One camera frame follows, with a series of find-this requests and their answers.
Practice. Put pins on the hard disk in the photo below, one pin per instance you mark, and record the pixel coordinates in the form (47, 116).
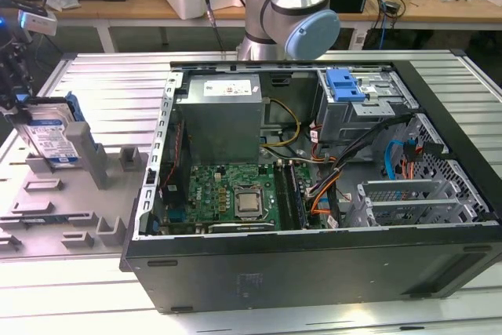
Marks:
(47, 143)

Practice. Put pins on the metal disk bay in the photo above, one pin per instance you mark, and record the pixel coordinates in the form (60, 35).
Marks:
(412, 205)

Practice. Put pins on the crumpled white paper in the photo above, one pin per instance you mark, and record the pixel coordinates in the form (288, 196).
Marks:
(62, 2)

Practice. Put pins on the grey parts rack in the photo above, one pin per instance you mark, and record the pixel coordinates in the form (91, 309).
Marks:
(59, 197)

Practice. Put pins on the dark RAM stick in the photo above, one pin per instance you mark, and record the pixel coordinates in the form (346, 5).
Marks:
(39, 220)

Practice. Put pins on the grey power supply unit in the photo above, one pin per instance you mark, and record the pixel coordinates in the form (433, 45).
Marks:
(219, 131)

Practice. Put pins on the green motherboard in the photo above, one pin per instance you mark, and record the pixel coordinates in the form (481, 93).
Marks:
(208, 178)

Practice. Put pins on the silver CPU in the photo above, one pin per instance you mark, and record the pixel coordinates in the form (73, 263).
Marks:
(249, 202)

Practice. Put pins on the black RAM slot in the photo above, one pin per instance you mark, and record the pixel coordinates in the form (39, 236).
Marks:
(287, 195)
(281, 195)
(293, 195)
(299, 195)

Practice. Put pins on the black PC case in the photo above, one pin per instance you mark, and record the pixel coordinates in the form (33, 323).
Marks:
(274, 272)

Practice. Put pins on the blue drive latch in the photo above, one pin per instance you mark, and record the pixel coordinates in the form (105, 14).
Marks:
(343, 84)

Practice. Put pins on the metal drive cage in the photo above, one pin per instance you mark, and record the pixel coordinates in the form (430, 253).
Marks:
(353, 119)

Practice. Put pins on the small black adapter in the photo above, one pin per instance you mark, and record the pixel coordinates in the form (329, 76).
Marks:
(391, 7)

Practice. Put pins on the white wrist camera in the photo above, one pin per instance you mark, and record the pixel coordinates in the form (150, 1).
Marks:
(39, 24)

